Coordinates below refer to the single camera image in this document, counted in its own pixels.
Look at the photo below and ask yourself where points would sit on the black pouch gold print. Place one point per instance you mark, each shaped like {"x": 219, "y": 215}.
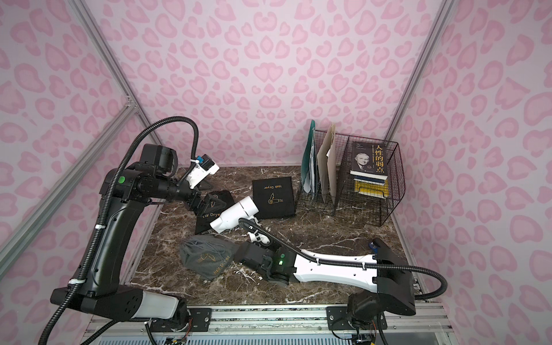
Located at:
{"x": 274, "y": 197}

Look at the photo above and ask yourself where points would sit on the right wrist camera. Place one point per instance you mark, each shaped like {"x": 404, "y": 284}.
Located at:
{"x": 260, "y": 239}

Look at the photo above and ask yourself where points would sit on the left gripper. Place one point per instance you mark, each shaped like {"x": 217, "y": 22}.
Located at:
{"x": 195, "y": 203}

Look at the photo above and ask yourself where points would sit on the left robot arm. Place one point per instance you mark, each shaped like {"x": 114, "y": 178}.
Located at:
{"x": 146, "y": 173}

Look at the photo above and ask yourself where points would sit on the black wire basket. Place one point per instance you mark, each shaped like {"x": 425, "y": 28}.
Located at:
{"x": 359, "y": 200}

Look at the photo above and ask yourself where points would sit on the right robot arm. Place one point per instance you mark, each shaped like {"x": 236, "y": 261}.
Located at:
{"x": 385, "y": 281}

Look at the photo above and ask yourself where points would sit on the yellow striped book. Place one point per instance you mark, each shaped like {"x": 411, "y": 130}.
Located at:
{"x": 367, "y": 188}

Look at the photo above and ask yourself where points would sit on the plain black pouch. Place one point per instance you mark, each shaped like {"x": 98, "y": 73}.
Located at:
{"x": 211, "y": 208}

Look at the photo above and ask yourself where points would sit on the book with portrait cover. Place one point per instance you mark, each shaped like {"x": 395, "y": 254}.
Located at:
{"x": 369, "y": 160}

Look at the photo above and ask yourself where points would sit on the grey hair dryer pouch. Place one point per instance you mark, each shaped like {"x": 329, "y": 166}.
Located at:
{"x": 207, "y": 255}

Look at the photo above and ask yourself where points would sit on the white hair dryer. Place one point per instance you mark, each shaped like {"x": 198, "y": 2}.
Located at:
{"x": 229, "y": 218}

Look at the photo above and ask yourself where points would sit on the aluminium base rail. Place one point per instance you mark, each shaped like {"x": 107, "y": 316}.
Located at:
{"x": 287, "y": 324}

